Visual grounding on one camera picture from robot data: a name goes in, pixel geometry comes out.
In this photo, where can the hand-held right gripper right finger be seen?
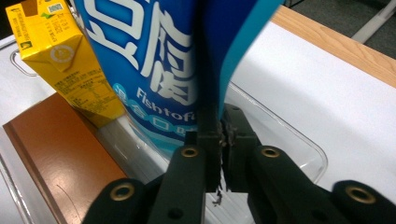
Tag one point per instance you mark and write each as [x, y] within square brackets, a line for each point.
[238, 149]

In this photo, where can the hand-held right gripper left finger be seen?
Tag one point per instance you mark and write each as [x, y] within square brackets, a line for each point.
[213, 155]

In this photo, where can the clear plastic container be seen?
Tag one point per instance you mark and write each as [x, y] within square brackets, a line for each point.
[289, 146]

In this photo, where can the blue snack pouch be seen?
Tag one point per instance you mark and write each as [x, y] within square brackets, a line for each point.
[149, 46]

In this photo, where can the brown box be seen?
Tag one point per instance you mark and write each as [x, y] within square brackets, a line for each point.
[56, 155]

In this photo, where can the yellow drink carton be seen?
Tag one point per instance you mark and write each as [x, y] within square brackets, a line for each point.
[62, 56]

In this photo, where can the white metal stand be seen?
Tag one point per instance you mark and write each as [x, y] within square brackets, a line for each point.
[376, 21]

